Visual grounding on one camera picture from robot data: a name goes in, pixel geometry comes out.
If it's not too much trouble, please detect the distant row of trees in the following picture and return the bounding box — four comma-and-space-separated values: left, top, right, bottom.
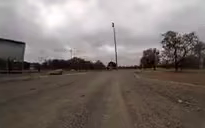
23, 56, 118, 72

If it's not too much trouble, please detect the brown dirt road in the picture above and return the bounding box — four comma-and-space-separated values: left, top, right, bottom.
0, 68, 205, 128

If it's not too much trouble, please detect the thin distant pole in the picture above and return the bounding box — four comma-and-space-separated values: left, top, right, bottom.
68, 47, 76, 61

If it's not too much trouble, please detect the grey glass-fronted building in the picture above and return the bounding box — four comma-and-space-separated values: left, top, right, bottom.
0, 35, 27, 74

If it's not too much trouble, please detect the tall light pole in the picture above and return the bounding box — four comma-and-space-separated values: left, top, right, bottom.
110, 21, 119, 70

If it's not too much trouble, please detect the large bare tree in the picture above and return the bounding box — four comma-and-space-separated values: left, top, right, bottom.
184, 33, 205, 70
160, 30, 191, 72

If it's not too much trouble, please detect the small dark tree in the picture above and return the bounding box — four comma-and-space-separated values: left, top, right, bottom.
139, 47, 161, 71

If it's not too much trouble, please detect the reddish bare ground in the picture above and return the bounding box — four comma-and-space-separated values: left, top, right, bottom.
133, 68, 205, 88

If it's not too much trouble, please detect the pale low vehicle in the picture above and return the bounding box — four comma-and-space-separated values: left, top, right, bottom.
48, 68, 64, 76

